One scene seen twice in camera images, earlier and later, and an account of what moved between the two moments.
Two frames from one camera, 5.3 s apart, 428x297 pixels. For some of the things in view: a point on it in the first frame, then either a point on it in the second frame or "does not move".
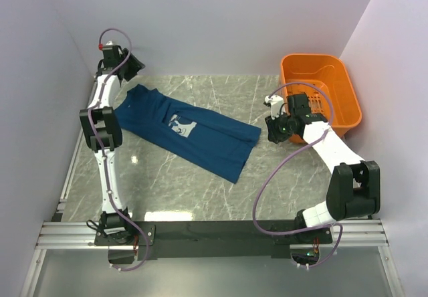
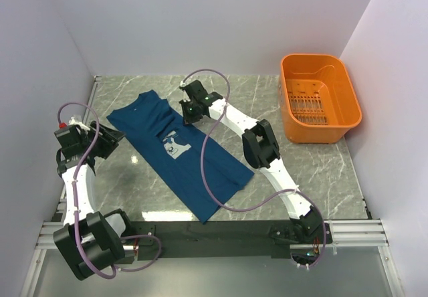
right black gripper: (273, 134) -> (187, 120)
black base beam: (209, 239) does not move
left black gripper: (136, 66) -> (109, 139)
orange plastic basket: (328, 72) does not move
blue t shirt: (208, 141) -> (167, 150)
